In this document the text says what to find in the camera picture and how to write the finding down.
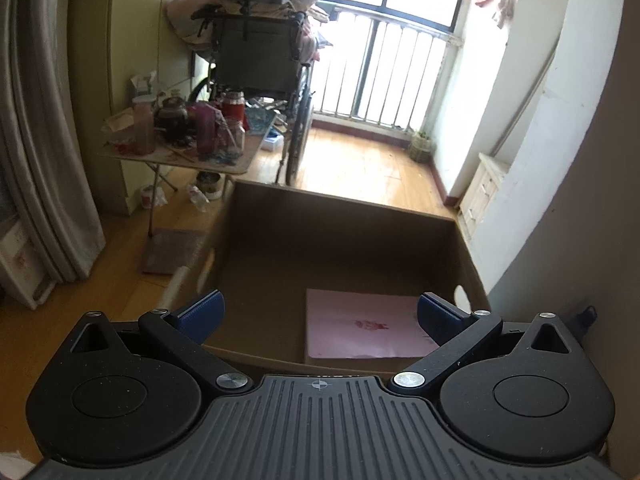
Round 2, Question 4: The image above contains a magenta plastic cup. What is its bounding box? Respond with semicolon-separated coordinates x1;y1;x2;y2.
194;101;219;157

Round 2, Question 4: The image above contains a white small cabinet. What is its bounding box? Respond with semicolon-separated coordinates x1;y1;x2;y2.
457;152;511;239

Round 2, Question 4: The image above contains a dark bowl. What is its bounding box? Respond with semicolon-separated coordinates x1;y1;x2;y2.
195;170;224;201

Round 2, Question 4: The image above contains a grey curtain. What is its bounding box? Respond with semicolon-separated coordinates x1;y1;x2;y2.
0;0;109;287

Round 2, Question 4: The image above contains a black wheelchair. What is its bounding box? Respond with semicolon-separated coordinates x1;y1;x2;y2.
187;2;321;187

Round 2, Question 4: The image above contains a brown cardboard box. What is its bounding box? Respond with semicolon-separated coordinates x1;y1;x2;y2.
199;180;493;380

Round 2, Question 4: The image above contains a folding table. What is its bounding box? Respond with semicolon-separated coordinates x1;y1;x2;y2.
97;109;278;241

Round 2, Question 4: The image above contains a brown floor mat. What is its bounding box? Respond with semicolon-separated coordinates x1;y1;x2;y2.
141;228;209;276

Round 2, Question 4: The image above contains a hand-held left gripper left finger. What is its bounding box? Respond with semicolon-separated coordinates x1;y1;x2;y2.
65;289;251;394

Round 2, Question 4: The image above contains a dark glass teapot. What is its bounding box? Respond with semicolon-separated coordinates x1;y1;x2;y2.
153;95;190;144

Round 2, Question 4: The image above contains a clear glass jar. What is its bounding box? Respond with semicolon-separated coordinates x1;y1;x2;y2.
217;116;246;157

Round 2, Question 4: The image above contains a tissue box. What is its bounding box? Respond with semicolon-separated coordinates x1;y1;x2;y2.
130;72;159;99

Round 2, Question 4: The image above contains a pink plastic bottle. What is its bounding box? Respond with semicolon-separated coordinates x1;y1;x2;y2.
132;102;157;156

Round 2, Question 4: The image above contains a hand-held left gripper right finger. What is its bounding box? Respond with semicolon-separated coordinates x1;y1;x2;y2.
387;291;584;395

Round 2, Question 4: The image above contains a white crumpled plastic bag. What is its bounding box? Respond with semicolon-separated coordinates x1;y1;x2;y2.
138;183;169;210

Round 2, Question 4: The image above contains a pink paper pad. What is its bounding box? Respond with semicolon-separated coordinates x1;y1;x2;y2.
304;288;441;364

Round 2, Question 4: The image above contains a beige hanging cloth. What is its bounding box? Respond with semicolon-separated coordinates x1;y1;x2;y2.
494;0;519;29

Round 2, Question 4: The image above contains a wicker basket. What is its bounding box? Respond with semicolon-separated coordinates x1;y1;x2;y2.
408;130;436;164

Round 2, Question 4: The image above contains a blue patterned book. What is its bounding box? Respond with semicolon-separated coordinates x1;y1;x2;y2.
244;109;277;137

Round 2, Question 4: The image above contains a metal window railing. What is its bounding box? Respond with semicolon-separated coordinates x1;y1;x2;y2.
311;4;465;134

